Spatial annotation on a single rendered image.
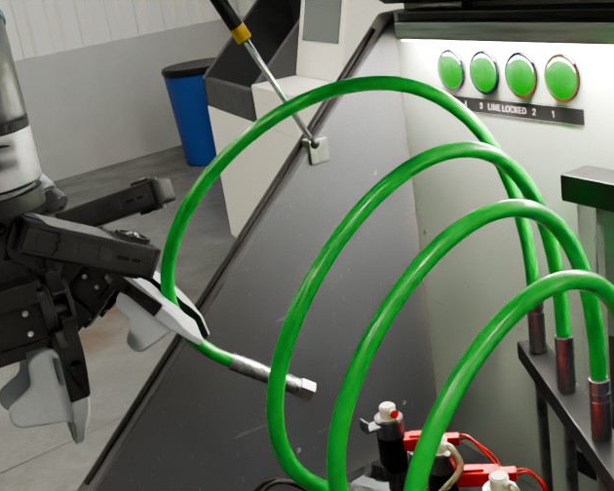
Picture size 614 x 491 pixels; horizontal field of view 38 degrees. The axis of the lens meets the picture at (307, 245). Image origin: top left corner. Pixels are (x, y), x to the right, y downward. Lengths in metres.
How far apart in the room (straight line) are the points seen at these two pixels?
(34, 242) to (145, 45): 7.20
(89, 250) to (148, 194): 0.20
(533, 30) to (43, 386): 0.58
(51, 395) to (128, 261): 0.12
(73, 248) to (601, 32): 0.52
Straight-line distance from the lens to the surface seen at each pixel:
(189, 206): 0.85
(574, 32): 0.91
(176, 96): 6.97
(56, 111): 7.53
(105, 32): 7.71
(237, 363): 0.91
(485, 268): 1.15
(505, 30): 0.98
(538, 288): 0.61
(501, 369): 1.20
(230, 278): 1.11
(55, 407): 0.71
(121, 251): 0.68
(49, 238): 0.66
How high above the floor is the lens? 1.55
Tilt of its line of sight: 19 degrees down
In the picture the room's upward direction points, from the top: 9 degrees counter-clockwise
